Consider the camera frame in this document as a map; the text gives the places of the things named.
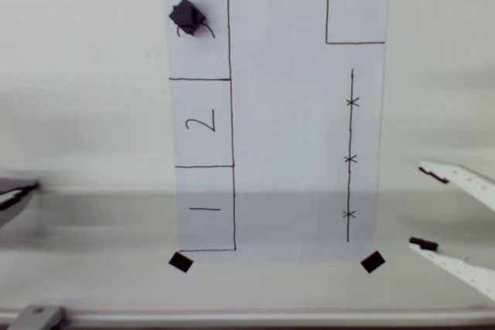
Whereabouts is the black hollow block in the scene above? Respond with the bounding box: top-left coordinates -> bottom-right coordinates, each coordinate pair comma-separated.
168,0 -> 208,38

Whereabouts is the white paper sheet with markings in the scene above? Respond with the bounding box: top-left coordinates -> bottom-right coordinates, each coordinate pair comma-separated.
161,0 -> 390,265

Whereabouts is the black tape piece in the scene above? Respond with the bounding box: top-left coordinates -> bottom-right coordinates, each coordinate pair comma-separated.
168,251 -> 194,274
360,250 -> 387,274

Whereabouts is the grey tool at left edge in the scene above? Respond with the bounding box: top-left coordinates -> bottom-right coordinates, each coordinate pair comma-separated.
0,178 -> 40,230

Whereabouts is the grey metal bracket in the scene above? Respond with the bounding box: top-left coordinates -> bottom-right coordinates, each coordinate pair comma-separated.
11,305 -> 67,330

